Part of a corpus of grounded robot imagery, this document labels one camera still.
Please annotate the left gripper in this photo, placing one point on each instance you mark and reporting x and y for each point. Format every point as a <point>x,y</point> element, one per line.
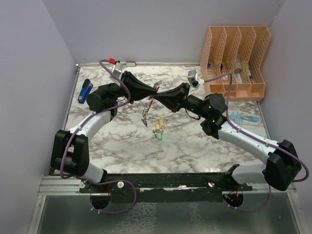
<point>139,90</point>

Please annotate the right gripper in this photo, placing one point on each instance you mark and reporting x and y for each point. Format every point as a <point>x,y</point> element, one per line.
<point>174,100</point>

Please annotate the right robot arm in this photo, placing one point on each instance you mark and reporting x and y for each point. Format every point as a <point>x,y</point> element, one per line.
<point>279,160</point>

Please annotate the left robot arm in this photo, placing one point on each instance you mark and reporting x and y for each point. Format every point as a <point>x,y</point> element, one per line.
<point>70,153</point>

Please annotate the yellow tag key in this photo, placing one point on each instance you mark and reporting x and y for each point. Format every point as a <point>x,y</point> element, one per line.
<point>157,128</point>
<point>161,122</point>

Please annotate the white table edge clip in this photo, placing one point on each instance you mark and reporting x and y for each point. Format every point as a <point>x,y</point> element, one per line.
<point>130,64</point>

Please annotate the green tag key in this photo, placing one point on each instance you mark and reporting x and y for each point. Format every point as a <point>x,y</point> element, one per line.
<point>158,135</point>

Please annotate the blue stapler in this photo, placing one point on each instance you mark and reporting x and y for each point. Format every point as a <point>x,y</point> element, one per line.
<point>85,91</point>

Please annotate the light blue packaged item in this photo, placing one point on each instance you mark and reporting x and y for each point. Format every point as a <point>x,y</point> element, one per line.
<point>244,119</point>

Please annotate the peach plastic file organizer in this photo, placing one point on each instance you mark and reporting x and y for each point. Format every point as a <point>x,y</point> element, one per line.
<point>231,60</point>

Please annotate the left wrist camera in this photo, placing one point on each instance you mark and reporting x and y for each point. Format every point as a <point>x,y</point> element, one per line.
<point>117,72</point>

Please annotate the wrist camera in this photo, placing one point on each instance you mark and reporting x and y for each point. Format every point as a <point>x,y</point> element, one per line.
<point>194,80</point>
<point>117,72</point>

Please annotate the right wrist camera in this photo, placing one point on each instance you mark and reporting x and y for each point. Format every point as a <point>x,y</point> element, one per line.
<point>194,80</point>

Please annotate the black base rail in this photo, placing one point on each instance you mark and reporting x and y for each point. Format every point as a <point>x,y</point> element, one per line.
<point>168,187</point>

